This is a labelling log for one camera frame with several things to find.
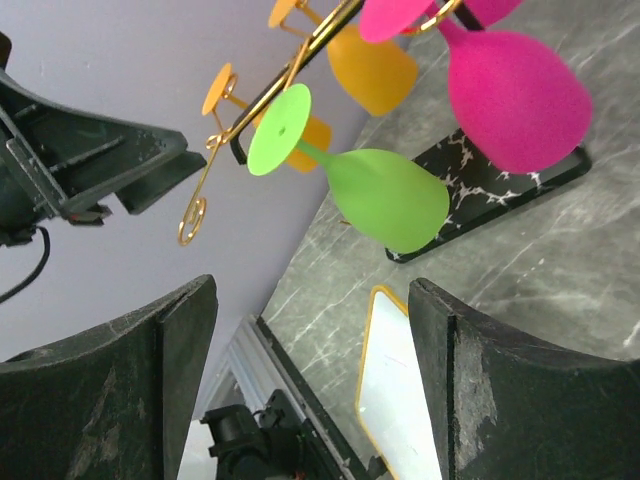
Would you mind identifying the yellow wine glass front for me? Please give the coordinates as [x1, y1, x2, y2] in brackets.
[201, 62, 334, 174]

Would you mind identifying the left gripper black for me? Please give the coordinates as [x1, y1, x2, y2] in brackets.
[1, 34, 206, 247]

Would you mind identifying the green wine glass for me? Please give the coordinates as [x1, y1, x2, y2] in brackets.
[247, 84, 450, 253]

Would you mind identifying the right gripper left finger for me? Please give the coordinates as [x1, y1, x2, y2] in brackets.
[1, 274, 218, 479]

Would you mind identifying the yellow wine glass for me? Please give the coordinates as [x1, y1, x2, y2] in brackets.
[268, 0, 418, 117]
[201, 62, 334, 174]

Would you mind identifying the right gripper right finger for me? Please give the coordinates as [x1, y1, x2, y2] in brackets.
[408, 278, 639, 479]

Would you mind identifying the pink wine glass front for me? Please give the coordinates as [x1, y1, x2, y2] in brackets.
[359, 1, 593, 174]

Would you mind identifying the pink wine glass back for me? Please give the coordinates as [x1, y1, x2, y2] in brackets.
[464, 0, 523, 28]

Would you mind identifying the yellow wine glass back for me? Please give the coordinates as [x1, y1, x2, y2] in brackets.
[268, 0, 418, 117]

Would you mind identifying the aluminium mounting rail frame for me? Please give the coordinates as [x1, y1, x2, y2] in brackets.
[198, 318, 390, 479]

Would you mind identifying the whiteboard with yellow frame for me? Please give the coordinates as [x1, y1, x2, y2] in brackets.
[355, 285, 442, 480]

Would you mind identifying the gold wire glass rack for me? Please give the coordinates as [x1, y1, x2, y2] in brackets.
[177, 0, 593, 264]

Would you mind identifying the pink wine glass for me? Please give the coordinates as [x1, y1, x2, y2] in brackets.
[359, 1, 593, 174]
[464, 0, 523, 28]

